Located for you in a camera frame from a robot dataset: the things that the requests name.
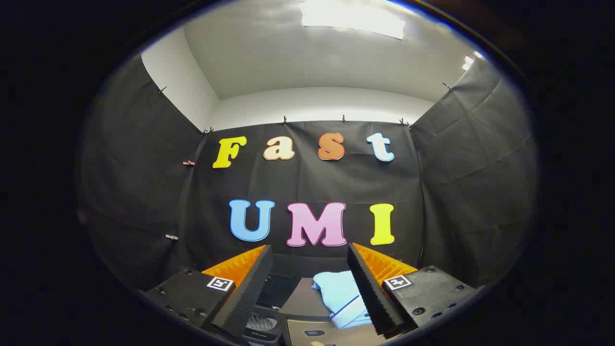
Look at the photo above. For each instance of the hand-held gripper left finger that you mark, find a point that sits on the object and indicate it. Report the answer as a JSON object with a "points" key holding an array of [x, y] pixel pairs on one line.
{"points": [[250, 283]]}

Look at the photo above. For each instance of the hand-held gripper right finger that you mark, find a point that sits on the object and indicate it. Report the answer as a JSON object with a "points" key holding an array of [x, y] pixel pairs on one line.
{"points": [[370, 288]]}

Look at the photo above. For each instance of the light blue shirt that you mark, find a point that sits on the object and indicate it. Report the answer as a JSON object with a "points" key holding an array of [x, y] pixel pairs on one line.
{"points": [[338, 293]]}

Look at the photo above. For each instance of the grey washing machine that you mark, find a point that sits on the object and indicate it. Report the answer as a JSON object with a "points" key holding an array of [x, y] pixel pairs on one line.
{"points": [[262, 323]]}

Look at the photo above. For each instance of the grey stand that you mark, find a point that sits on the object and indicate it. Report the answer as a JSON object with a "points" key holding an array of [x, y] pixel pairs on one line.
{"points": [[302, 302]]}

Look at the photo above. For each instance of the black backdrop cloth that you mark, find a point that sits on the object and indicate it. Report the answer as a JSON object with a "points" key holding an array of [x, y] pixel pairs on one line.
{"points": [[307, 182]]}

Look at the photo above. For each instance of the ceiling light panel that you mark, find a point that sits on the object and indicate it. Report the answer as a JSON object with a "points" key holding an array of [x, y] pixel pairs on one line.
{"points": [[350, 17]]}

